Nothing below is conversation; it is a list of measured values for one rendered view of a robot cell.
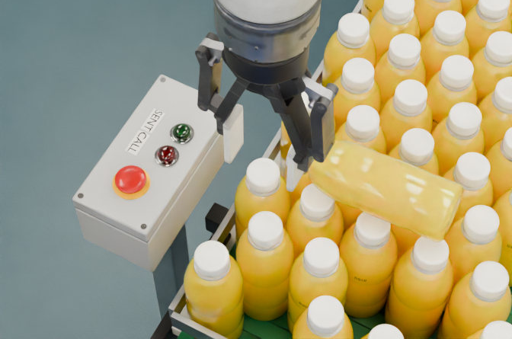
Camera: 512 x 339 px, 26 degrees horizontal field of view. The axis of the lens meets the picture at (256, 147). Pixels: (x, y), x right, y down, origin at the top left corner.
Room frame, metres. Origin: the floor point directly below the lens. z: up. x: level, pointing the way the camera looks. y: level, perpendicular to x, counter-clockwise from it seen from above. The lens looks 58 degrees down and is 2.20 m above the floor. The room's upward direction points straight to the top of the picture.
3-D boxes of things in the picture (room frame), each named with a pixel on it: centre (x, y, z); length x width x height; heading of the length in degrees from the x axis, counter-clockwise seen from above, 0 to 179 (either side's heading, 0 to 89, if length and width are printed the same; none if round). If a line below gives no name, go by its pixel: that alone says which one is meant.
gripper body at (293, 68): (0.59, -0.01, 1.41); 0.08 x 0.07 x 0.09; 62
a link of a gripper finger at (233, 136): (0.61, 0.02, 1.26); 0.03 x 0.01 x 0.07; 152
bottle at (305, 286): (0.55, -0.07, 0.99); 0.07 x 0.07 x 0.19
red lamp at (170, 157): (0.68, 0.10, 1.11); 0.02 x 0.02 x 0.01
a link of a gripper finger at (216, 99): (0.61, 0.04, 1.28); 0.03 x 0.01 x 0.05; 62
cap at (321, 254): (0.55, -0.07, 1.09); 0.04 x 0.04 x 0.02
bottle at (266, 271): (0.59, -0.01, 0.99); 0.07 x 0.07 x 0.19
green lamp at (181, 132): (0.71, 0.09, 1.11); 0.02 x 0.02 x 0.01
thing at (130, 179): (0.64, 0.14, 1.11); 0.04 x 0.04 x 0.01
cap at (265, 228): (0.59, -0.01, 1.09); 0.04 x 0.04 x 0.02
